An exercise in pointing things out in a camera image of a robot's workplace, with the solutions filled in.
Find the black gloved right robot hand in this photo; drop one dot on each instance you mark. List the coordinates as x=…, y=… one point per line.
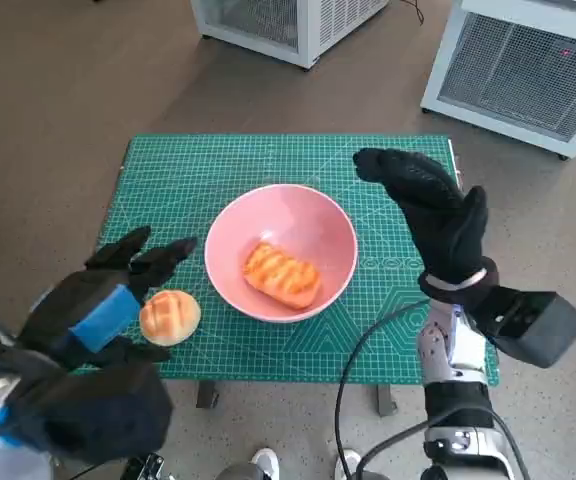
x=443, y=225

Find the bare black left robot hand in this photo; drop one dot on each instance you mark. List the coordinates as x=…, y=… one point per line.
x=68, y=310

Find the round toy bread bun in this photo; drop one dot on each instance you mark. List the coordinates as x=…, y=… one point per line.
x=170, y=317

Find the pink bowl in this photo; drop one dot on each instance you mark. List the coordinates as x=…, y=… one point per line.
x=288, y=210

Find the oblong grilled toy bread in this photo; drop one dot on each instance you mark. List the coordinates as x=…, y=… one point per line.
x=280, y=275

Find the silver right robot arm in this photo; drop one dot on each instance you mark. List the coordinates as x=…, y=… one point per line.
x=455, y=365

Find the green cutting mat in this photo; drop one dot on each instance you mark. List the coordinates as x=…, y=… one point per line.
x=178, y=190

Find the white mesh cabinet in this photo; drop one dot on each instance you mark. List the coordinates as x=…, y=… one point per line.
x=518, y=75
x=293, y=27

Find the black electronic board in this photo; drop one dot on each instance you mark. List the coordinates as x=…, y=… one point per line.
x=143, y=467

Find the grey robot body shell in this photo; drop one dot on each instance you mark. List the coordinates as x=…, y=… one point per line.
x=242, y=472

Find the white shoe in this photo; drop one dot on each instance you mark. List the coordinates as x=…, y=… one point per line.
x=265, y=463
x=349, y=463

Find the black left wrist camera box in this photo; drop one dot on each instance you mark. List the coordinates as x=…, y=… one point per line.
x=93, y=415

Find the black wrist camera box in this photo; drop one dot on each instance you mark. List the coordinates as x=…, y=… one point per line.
x=93, y=415
x=538, y=325

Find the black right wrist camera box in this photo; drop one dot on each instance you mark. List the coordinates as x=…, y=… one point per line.
x=538, y=325

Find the dark table leg bracket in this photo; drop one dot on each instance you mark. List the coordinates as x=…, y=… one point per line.
x=208, y=396
x=386, y=400

